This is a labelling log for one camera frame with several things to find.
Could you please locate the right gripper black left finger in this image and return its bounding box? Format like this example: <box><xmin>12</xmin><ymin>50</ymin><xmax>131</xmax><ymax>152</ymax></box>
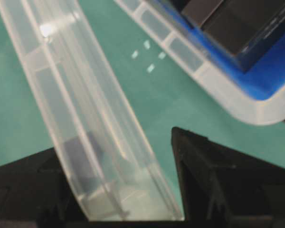
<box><xmin>0</xmin><ymin>148</ymin><xmax>90</xmax><ymax>228</ymax></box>

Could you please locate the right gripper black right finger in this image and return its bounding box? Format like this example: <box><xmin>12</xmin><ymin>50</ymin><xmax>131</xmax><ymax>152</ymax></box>
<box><xmin>171</xmin><ymin>127</ymin><xmax>285</xmax><ymax>228</ymax></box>

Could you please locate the clear plastic box lid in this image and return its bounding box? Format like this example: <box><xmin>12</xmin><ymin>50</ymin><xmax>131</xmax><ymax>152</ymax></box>
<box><xmin>0</xmin><ymin>0</ymin><xmax>184</xmax><ymax>221</ymax></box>

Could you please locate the clear plastic storage box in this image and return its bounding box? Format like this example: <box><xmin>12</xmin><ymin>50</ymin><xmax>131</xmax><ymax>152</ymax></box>
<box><xmin>116</xmin><ymin>0</ymin><xmax>285</xmax><ymax>125</ymax></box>

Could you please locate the green table cloth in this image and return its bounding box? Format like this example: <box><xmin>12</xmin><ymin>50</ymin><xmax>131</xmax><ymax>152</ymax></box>
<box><xmin>0</xmin><ymin>0</ymin><xmax>285</xmax><ymax>176</ymax></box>

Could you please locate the right black depth camera box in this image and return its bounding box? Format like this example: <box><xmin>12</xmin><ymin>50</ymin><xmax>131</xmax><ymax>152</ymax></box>
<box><xmin>181</xmin><ymin>0</ymin><xmax>285</xmax><ymax>72</ymax></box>

